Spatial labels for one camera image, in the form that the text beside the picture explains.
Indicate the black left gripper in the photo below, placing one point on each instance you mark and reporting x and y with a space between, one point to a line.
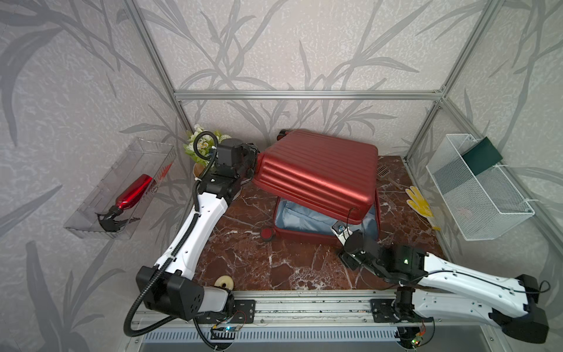
248 150

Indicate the white wire mesh basket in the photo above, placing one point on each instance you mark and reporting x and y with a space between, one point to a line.
485 206

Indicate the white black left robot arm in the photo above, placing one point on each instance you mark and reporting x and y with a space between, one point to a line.
166 289

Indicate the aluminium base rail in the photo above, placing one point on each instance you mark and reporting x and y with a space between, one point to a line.
308 308

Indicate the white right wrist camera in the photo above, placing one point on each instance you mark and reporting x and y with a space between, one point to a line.
341 231

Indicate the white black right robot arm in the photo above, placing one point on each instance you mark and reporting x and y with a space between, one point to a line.
429 287

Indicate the aluminium frame profiles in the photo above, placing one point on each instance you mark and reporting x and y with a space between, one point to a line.
440 98

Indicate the yellow work glove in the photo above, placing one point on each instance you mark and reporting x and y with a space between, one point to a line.
420 205

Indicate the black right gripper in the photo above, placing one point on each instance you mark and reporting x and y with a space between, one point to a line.
344 259

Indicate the green white artificial flowers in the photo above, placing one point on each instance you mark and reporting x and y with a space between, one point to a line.
202 143

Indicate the red ribbed hardshell suitcase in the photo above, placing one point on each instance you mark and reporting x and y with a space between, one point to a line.
319 180

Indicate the beige slotted plastic scoop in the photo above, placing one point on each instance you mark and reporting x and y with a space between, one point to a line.
383 172

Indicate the clear plastic wall bin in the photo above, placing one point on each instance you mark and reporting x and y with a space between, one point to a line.
140 157

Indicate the dark green card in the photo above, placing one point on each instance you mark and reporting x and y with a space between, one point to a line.
482 156

